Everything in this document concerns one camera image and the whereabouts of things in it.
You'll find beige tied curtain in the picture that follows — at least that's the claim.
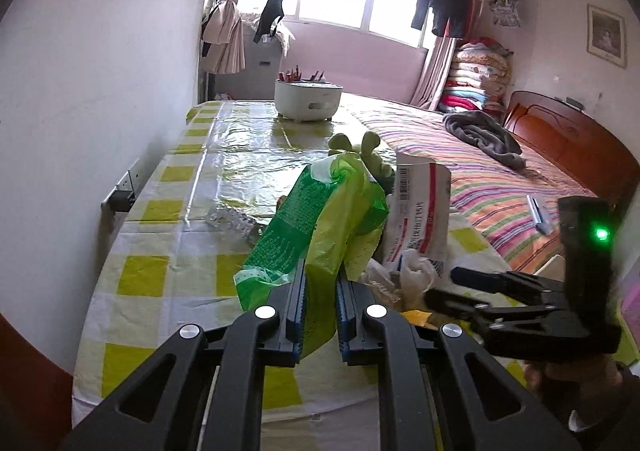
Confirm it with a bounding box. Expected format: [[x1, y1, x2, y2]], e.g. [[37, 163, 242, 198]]
[[200, 0, 251, 75]]

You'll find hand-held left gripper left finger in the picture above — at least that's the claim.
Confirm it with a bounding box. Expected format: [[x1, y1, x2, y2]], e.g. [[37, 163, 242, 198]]
[[60, 258, 308, 451]]

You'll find pink curtain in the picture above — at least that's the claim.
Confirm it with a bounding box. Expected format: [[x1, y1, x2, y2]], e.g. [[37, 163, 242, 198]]
[[412, 34, 457, 112]]

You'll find yellow checked tablecloth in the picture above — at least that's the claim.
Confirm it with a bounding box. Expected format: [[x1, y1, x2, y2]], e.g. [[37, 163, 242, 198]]
[[72, 100, 511, 427]]

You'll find white remote control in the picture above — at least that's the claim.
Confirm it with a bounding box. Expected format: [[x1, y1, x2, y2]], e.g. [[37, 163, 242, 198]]
[[526, 194, 555, 236]]

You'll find white and red medicine box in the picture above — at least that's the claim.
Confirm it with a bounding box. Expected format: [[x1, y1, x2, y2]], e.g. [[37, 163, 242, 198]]
[[382, 154, 452, 273]]

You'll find black hanging garment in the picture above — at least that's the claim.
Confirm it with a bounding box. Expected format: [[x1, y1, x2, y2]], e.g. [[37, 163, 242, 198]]
[[252, 0, 286, 45]]

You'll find green plastic bag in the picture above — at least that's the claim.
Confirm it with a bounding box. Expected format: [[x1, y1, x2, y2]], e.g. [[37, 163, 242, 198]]
[[234, 154, 391, 359]]

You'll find white plastic basket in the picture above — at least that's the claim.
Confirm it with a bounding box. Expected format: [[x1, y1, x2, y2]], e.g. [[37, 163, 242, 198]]
[[274, 75, 345, 123]]

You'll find framed picture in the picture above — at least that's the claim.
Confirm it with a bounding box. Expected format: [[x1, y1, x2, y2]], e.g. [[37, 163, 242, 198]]
[[586, 4, 628, 69]]

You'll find green plush toy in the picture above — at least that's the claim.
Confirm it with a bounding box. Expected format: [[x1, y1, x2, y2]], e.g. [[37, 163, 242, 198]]
[[327, 131, 398, 194]]

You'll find yellow wrapper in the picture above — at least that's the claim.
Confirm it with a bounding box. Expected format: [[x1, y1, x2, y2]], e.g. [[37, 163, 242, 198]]
[[400, 309, 434, 330]]

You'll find stack of folded quilts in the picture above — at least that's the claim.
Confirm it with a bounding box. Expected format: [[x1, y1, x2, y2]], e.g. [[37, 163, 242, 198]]
[[439, 37, 514, 115]]

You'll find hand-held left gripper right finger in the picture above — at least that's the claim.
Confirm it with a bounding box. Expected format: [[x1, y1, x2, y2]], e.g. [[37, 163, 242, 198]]
[[335, 276, 583, 451]]

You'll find wall socket with plug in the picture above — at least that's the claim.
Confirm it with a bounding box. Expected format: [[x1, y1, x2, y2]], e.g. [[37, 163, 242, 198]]
[[102, 158, 141, 215]]

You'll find white plastic bag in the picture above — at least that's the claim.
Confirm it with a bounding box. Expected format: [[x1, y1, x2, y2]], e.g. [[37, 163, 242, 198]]
[[362, 248, 441, 307]]

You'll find grey blanket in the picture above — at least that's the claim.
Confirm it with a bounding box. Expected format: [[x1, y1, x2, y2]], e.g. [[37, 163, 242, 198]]
[[442, 111, 527, 171]]

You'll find person's right hand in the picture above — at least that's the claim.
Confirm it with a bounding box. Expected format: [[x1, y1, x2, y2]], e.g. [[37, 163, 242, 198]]
[[522, 355, 622, 414]]

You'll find clear plastic wrapper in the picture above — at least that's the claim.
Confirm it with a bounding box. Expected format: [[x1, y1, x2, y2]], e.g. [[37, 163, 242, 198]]
[[205, 206, 266, 240]]

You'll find wooden headboard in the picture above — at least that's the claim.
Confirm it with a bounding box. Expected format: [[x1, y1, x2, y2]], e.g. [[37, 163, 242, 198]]
[[502, 90, 636, 218]]

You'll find white cabinet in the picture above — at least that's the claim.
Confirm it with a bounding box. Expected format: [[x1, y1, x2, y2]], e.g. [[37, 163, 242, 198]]
[[242, 24, 287, 100]]

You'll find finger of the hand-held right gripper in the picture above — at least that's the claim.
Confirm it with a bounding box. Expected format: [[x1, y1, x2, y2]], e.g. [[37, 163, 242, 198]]
[[450, 266, 567, 306], [424, 288, 532, 330]]

